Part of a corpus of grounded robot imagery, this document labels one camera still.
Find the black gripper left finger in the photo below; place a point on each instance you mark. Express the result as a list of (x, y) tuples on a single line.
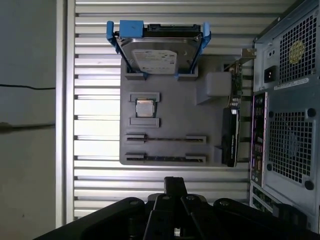
[(160, 217)]

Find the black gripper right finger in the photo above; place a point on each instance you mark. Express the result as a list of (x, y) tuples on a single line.
[(197, 220)]

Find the green RAM stick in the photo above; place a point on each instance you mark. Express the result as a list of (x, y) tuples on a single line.
[(165, 158), (165, 138)]

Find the green graphics card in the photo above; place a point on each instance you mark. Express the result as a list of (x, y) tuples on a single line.
[(230, 140)]

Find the grey parts rack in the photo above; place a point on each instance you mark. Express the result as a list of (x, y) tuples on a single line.
[(180, 117)]

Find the silver CPU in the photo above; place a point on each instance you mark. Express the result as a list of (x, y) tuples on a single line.
[(146, 108)]

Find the open black PC case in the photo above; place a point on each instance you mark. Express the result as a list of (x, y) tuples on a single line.
[(287, 140)]

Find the hard disk in blue carrier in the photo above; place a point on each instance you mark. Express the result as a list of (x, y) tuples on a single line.
[(160, 55)]

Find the grey power supply unit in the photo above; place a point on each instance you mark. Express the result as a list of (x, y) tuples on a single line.
[(271, 60)]

